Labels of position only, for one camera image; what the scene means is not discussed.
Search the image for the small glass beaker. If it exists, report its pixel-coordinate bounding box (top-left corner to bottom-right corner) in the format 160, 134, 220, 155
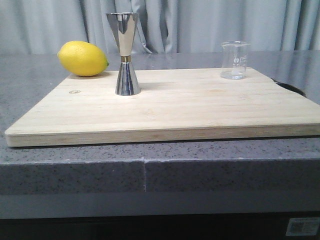
220, 41, 251, 80

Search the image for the steel hourglass jigger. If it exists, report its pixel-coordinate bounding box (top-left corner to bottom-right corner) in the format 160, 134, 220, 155
106, 12, 141, 96

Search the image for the wooden cutting board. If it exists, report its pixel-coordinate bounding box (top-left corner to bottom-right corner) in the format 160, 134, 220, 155
5, 68, 320, 147

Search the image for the yellow lemon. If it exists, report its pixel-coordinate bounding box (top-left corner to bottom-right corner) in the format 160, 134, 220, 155
57, 40, 109, 77

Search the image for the grey curtain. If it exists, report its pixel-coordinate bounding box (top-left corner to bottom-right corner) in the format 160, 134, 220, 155
0, 0, 320, 55

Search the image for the white QR label sticker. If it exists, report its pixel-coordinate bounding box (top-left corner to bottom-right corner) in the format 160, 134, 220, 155
285, 217, 320, 237

